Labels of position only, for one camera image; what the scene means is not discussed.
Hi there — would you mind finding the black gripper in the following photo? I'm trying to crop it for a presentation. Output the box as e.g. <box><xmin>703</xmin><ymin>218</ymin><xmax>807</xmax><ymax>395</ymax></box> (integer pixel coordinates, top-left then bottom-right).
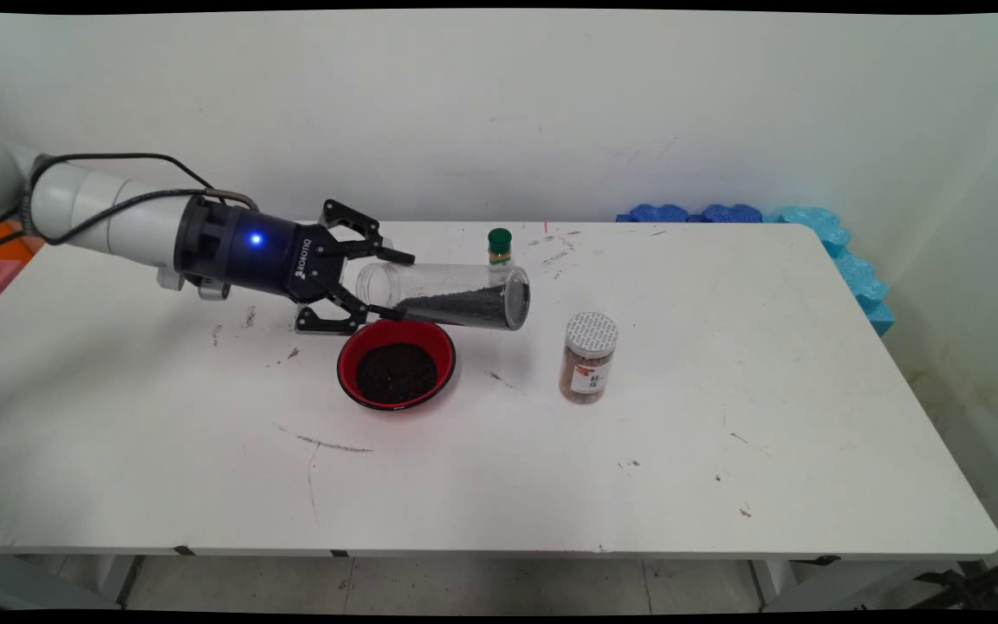
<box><xmin>174</xmin><ymin>195</ymin><xmax>416</xmax><ymax>336</ymax></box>

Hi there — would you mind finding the clear plastic jar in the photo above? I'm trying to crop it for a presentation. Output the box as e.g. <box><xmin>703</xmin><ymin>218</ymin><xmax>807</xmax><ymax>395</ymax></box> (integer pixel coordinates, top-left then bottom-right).
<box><xmin>354</xmin><ymin>263</ymin><xmax>532</xmax><ymax>332</ymax></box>

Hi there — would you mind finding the black granules heap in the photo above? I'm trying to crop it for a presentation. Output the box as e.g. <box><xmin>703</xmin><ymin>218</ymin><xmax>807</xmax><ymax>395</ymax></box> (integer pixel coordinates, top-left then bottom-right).
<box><xmin>355</xmin><ymin>342</ymin><xmax>439</xmax><ymax>405</ymax></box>
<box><xmin>395</xmin><ymin>284</ymin><xmax>528</xmax><ymax>331</ymax></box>

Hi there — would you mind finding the red bowl with black rim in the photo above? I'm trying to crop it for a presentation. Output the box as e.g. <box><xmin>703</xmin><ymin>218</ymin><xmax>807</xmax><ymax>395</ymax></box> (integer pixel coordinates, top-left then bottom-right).
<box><xmin>336</xmin><ymin>318</ymin><xmax>457</xmax><ymax>412</ymax></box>

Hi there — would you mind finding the white-lidded jar of brown sticks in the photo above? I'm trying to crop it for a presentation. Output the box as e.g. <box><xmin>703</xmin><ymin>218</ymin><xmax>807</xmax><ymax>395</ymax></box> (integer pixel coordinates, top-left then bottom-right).
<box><xmin>559</xmin><ymin>312</ymin><xmax>619</xmax><ymax>405</ymax></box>

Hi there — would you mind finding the orange box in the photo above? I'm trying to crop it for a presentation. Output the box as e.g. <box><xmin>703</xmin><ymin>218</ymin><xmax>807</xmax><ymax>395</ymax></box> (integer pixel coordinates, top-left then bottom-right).
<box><xmin>0</xmin><ymin>217</ymin><xmax>45</xmax><ymax>261</ymax></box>

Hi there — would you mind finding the light blue foam block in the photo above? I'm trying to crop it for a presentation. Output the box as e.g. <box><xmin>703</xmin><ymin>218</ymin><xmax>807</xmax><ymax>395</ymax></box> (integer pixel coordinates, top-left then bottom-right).
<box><xmin>768</xmin><ymin>206</ymin><xmax>897</xmax><ymax>337</ymax></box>

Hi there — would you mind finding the black metal bar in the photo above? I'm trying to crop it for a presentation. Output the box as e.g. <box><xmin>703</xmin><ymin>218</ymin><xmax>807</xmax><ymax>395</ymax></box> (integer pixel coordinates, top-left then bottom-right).
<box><xmin>906</xmin><ymin>550</ymin><xmax>998</xmax><ymax>612</ymax></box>

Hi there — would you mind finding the black cable with grey sleeve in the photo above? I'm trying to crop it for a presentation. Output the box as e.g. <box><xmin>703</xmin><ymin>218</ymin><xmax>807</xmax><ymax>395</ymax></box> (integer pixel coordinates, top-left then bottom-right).
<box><xmin>0</xmin><ymin>186</ymin><xmax>259</xmax><ymax>259</ymax></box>

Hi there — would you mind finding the black camera cable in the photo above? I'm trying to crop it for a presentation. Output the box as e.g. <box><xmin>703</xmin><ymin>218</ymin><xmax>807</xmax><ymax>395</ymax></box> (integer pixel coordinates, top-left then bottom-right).
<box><xmin>27</xmin><ymin>153</ymin><xmax>216</xmax><ymax>193</ymax></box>

